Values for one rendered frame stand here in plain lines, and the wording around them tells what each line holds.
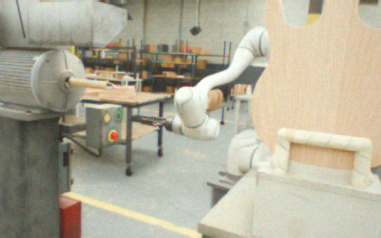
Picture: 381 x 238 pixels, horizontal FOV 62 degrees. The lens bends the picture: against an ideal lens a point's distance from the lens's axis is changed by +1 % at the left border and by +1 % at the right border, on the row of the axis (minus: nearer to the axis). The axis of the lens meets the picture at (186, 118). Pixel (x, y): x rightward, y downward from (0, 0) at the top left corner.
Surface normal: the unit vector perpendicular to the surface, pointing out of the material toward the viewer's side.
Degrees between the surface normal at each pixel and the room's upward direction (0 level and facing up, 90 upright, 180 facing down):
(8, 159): 90
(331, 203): 90
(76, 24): 90
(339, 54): 90
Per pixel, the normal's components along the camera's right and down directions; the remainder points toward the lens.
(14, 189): -0.45, 0.13
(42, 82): 0.54, 0.18
